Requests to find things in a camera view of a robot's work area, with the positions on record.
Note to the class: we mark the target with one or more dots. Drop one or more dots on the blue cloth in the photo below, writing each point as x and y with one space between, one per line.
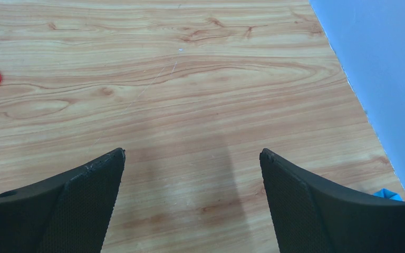
387 194

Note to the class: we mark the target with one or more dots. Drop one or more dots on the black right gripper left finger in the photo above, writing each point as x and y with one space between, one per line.
68 212

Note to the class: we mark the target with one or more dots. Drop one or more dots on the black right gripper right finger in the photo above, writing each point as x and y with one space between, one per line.
313 214

